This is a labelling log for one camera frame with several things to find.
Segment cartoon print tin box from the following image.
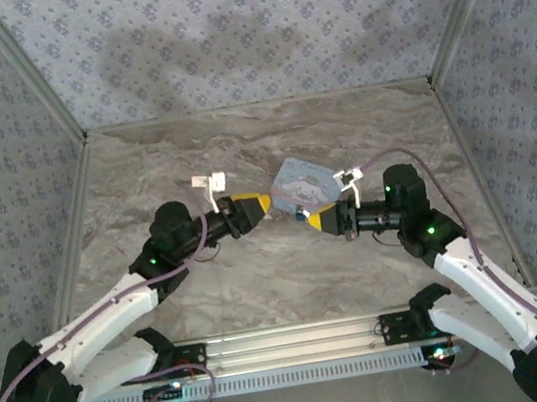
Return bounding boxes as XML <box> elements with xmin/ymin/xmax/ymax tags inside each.
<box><xmin>265</xmin><ymin>150</ymin><xmax>342</xmax><ymax>219</ymax></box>

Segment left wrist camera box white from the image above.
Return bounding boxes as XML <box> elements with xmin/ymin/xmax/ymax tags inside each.
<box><xmin>191</xmin><ymin>169</ymin><xmax>232</xmax><ymax>218</ymax></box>

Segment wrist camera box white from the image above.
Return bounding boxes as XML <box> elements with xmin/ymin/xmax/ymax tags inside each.
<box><xmin>191</xmin><ymin>169</ymin><xmax>232</xmax><ymax>218</ymax></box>
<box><xmin>331</xmin><ymin>164</ymin><xmax>370</xmax><ymax>212</ymax></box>

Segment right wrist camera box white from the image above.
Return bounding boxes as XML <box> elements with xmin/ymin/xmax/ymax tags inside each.
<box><xmin>331</xmin><ymin>164</ymin><xmax>370</xmax><ymax>212</ymax></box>

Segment aluminium table side rail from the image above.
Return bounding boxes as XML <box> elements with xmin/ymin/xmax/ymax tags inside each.
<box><xmin>22</xmin><ymin>136</ymin><xmax>121</xmax><ymax>346</ymax></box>
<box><xmin>430</xmin><ymin>72</ymin><xmax>537</xmax><ymax>298</ymax></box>

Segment aluminium table end rail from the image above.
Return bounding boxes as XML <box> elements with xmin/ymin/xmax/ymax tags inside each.
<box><xmin>84</xmin><ymin>75</ymin><xmax>436</xmax><ymax>136</ymax></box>

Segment aluminium mounting rail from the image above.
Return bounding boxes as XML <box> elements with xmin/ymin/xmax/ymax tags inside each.
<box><xmin>113</xmin><ymin>288</ymin><xmax>537</xmax><ymax>390</ymax></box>

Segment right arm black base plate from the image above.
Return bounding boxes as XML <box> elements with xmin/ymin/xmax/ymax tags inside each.
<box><xmin>377</xmin><ymin>304</ymin><xmax>451</xmax><ymax>347</ymax></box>

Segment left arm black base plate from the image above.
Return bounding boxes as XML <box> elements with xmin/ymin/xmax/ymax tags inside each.
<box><xmin>158</xmin><ymin>342</ymin><xmax>211</xmax><ymax>381</ymax></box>

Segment grey slotted cable duct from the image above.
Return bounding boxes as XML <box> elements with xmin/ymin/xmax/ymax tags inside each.
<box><xmin>72</xmin><ymin>345</ymin><xmax>429</xmax><ymax>402</ymax></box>

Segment aluminium corner post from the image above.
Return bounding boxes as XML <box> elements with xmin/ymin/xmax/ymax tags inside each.
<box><xmin>0</xmin><ymin>0</ymin><xmax>89</xmax><ymax>154</ymax></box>
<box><xmin>414</xmin><ymin>0</ymin><xmax>528</xmax><ymax>87</ymax></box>

